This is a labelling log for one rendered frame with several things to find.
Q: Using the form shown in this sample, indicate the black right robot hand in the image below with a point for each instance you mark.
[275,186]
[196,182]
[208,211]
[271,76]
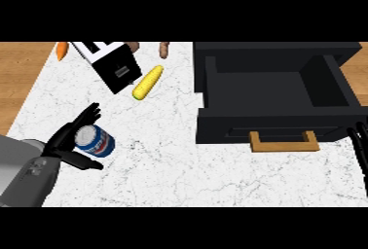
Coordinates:
[360,146]

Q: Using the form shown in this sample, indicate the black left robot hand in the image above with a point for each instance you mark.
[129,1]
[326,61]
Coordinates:
[63,140]

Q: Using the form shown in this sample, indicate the blue can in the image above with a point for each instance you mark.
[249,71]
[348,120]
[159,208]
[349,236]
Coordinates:
[95,142]

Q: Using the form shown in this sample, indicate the black drawer front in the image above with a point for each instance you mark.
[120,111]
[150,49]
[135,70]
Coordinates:
[283,124]

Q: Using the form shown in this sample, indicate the yellow corn cob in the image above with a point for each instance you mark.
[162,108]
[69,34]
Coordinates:
[147,82]

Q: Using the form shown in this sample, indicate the black and white toaster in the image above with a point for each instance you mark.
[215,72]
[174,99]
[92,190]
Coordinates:
[116,66]

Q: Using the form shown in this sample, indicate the orange carrot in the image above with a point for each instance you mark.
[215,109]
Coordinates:
[63,50]

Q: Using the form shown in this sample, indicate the black cabinet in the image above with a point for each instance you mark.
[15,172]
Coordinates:
[268,52]

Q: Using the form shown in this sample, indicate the brown sausage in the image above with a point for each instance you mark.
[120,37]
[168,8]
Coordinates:
[165,50]

